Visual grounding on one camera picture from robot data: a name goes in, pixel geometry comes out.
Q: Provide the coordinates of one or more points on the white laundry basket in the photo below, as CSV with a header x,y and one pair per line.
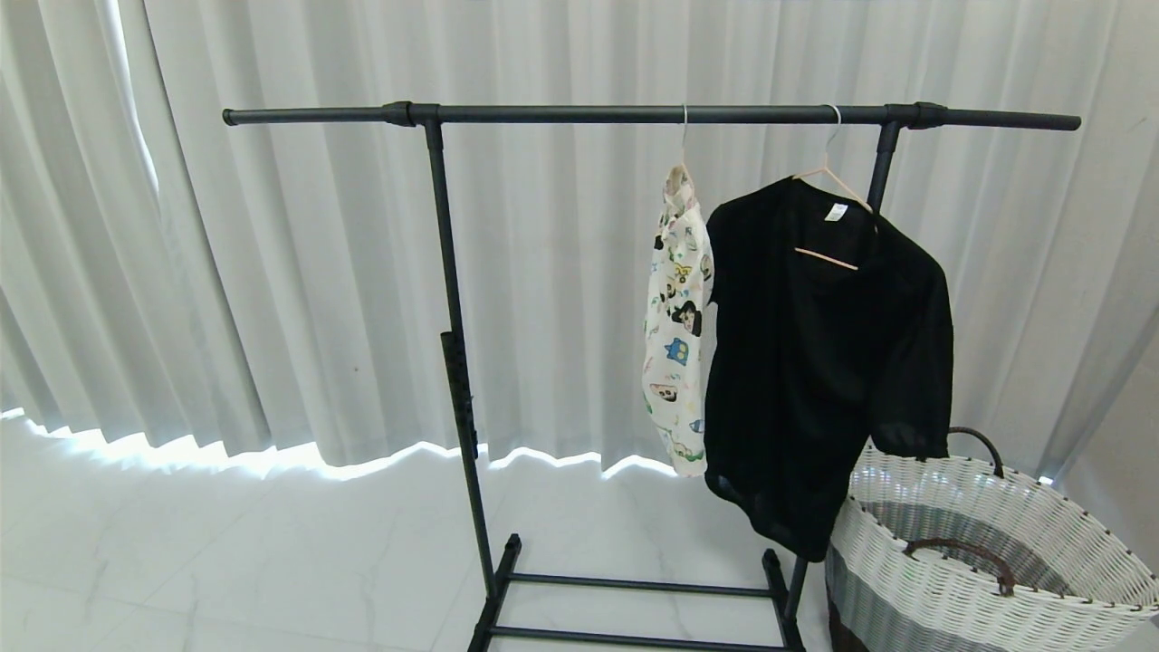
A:
x,y
951,616

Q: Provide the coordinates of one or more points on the pink clothes hanger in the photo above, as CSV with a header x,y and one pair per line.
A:
x,y
684,122
833,118

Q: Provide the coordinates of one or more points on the white curtain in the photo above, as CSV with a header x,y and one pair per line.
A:
x,y
272,272

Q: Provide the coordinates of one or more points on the cream printed garment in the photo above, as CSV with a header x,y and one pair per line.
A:
x,y
677,380

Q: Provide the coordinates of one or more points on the black clothes rack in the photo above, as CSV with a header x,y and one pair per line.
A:
x,y
589,114

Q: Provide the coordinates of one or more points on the black garment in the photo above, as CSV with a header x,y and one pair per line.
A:
x,y
815,380

